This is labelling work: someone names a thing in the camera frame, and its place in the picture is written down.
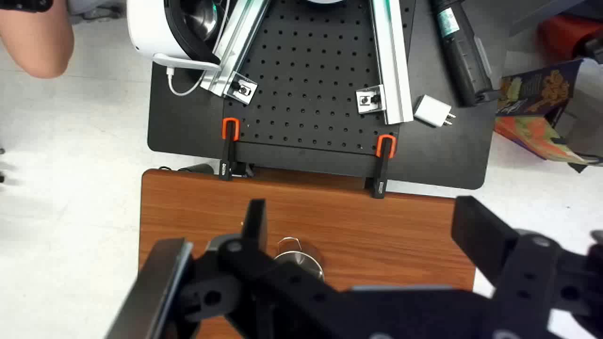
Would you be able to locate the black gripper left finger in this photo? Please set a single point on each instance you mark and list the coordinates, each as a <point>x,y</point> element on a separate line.
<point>255,220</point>

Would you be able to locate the orange and black clamp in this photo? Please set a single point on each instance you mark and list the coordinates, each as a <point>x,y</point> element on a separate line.
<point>385,145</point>
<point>231,128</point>

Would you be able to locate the black perforated breadboard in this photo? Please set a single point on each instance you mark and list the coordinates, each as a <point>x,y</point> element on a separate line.
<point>314,67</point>

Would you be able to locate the white power adapter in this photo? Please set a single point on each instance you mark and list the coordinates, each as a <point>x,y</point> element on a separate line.
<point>434,109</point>

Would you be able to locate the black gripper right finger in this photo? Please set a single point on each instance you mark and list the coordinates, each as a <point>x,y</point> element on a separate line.
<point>481,233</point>

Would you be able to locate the colourful printed box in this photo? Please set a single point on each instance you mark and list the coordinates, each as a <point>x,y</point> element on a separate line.
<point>542,107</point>

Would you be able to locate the aluminium extrusion rail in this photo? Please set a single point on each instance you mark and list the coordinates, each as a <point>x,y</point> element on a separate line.
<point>393,56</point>
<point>244,37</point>

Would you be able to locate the long black device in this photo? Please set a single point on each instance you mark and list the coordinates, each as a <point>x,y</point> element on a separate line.
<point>463,52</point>

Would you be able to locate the red object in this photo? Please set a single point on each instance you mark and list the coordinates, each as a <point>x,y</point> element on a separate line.
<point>566,34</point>

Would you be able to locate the steel pot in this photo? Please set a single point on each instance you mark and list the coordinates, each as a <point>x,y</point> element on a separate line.
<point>300,258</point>

